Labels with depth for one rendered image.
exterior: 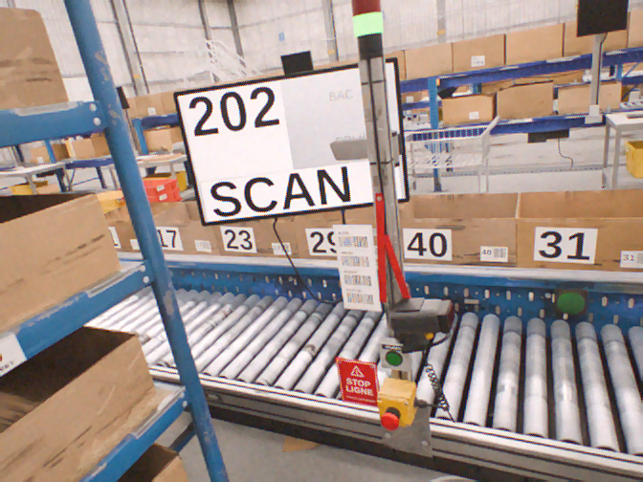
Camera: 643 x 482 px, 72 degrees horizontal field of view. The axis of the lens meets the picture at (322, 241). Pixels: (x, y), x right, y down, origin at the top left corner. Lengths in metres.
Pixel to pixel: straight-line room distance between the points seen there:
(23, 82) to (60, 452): 0.41
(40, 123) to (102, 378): 0.31
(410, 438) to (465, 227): 0.68
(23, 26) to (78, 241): 0.23
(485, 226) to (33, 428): 1.26
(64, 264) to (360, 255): 0.56
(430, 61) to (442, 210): 4.36
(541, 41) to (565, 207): 4.28
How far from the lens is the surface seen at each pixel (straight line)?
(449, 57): 6.00
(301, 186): 0.99
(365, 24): 0.83
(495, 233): 1.49
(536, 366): 1.33
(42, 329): 0.54
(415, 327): 0.89
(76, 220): 0.59
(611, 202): 1.77
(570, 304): 1.50
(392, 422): 1.00
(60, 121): 0.55
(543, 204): 1.76
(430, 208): 1.80
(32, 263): 0.56
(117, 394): 0.67
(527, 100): 5.69
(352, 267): 0.94
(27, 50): 0.58
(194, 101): 1.03
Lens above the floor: 1.53
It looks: 20 degrees down
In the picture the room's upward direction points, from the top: 9 degrees counter-clockwise
